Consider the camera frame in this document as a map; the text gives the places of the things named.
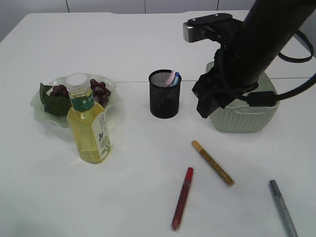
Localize yellow tea bottle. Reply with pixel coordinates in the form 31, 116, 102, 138
66, 73, 111, 163

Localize black mesh pen holder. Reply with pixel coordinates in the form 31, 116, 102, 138
149, 69, 182, 119

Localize silver glitter pen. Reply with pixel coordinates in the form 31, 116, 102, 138
269, 180, 298, 237

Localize pink scissors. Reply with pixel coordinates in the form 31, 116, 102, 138
164, 71, 175, 87

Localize red glitter pen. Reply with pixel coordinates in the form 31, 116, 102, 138
171, 167, 194, 231

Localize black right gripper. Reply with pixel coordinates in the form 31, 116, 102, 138
192, 69, 258, 119

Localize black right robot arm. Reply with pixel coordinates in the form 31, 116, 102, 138
183, 0, 316, 118

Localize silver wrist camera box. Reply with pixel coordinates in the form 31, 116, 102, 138
183, 13, 233, 43

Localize gold glitter pen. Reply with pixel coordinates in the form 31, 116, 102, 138
191, 140, 235, 186

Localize frosted green wavy plate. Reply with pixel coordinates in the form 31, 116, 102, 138
30, 73, 119, 128

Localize blue scissors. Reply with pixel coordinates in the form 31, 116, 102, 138
171, 72, 180, 86

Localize light green plastic basket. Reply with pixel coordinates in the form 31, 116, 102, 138
205, 61, 280, 133

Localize purple artificial grape bunch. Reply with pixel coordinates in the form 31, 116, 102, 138
39, 79, 112, 117

